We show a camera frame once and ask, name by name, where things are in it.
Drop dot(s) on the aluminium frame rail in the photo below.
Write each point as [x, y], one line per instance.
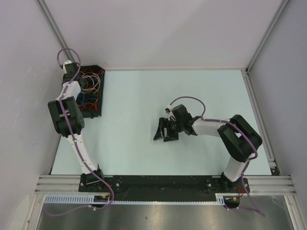
[257, 185]

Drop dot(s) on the grey slotted cable duct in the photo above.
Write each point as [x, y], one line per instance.
[216, 200]

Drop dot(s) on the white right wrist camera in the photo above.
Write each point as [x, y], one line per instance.
[170, 111]

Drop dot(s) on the aluminium corner post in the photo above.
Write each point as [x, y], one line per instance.
[273, 23]
[51, 23]

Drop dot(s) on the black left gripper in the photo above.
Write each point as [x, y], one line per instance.
[84, 83]

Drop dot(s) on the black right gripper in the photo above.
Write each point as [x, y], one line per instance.
[165, 122]

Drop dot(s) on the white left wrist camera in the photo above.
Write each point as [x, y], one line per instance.
[69, 66]

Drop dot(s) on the aluminium corner post right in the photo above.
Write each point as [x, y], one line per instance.
[273, 23]

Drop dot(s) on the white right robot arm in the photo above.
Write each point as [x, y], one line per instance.
[239, 137]

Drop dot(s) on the black compartment storage bin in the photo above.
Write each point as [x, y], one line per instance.
[89, 100]

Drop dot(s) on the aluminium corner post left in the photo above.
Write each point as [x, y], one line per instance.
[51, 23]

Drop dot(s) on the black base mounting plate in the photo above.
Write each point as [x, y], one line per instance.
[170, 194]

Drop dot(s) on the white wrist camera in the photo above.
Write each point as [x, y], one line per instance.
[170, 111]
[69, 66]

